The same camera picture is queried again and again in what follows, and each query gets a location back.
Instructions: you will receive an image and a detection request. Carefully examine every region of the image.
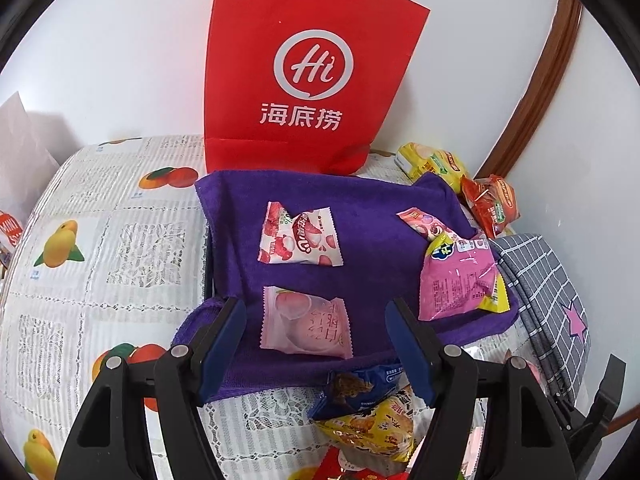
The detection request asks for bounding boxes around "white pink lychee snack packet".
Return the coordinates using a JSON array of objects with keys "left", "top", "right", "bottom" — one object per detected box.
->
[{"left": 257, "top": 201, "right": 346, "bottom": 267}]

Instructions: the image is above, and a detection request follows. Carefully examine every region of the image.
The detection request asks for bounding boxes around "fruit print tablecloth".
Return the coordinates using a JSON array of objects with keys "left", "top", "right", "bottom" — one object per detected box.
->
[{"left": 0, "top": 134, "right": 591, "bottom": 480}]

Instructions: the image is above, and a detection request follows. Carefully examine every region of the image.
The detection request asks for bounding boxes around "white plastic bag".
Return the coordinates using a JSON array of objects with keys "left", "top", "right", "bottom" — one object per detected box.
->
[{"left": 0, "top": 91, "right": 62, "bottom": 261}]

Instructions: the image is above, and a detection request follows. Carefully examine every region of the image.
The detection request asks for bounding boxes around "blue snack packet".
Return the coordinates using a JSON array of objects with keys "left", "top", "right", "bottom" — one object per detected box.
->
[{"left": 306, "top": 365, "right": 406, "bottom": 422}]

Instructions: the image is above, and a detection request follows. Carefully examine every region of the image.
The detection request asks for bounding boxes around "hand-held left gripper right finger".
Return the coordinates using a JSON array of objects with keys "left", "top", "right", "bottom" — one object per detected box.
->
[{"left": 384, "top": 296, "right": 581, "bottom": 480}]

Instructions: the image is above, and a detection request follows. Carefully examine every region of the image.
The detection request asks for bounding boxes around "pale pink peach snack packet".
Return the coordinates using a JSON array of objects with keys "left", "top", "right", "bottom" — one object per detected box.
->
[{"left": 260, "top": 286, "right": 354, "bottom": 360}]

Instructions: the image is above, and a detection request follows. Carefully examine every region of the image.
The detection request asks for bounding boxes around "red paper bag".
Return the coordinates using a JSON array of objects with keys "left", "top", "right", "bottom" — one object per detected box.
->
[{"left": 202, "top": 0, "right": 431, "bottom": 177}]

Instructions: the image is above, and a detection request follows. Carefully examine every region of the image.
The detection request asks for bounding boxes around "grey checked cloth pink star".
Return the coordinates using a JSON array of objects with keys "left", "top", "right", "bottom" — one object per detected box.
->
[{"left": 487, "top": 232, "right": 592, "bottom": 406}]

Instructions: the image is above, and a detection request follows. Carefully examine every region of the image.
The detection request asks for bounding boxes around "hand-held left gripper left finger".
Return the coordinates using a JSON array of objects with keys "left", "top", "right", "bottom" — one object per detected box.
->
[{"left": 54, "top": 296, "right": 248, "bottom": 480}]

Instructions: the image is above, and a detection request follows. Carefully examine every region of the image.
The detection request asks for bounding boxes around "orange chips bag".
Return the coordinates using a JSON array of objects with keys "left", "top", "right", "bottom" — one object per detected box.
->
[{"left": 460, "top": 175, "right": 522, "bottom": 240}]

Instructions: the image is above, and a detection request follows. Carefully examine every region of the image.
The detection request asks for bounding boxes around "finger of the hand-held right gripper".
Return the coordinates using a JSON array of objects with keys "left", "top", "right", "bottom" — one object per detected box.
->
[
  {"left": 547, "top": 385, "right": 583, "bottom": 426},
  {"left": 575, "top": 354, "right": 628, "bottom": 466}
]

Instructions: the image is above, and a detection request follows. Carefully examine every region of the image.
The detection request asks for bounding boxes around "large pink yellow-edged snack packet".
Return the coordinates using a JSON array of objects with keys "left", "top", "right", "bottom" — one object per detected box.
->
[{"left": 418, "top": 232, "right": 508, "bottom": 322}]

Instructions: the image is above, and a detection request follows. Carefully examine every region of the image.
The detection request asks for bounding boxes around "yellow chips bag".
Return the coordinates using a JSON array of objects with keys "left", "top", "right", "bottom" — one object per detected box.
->
[{"left": 395, "top": 141, "right": 471, "bottom": 193}]

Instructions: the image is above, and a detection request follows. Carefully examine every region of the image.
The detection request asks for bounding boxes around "purple towel covered tray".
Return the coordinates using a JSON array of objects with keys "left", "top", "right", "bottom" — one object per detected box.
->
[{"left": 172, "top": 170, "right": 520, "bottom": 403}]

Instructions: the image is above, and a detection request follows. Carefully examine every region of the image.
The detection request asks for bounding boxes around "small pink snack packet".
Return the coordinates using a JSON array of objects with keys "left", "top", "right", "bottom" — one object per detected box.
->
[{"left": 517, "top": 355, "right": 546, "bottom": 386}]

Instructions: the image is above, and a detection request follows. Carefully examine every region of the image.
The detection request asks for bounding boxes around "red snack packet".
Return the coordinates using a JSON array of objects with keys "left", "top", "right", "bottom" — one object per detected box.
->
[{"left": 315, "top": 447, "right": 411, "bottom": 480}]

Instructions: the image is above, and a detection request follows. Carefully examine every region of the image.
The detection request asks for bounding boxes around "long pink stick snack packet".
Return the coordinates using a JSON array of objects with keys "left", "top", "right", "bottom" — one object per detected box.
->
[{"left": 396, "top": 207, "right": 463, "bottom": 246}]

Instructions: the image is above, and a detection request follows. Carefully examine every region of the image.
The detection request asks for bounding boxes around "wooden door frame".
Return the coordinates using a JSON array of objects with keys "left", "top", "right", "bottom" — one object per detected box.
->
[{"left": 472, "top": 0, "right": 583, "bottom": 181}]

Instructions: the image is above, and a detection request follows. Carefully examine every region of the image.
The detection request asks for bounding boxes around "yellow snack packet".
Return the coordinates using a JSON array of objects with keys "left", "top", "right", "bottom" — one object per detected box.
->
[{"left": 314, "top": 385, "right": 416, "bottom": 463}]

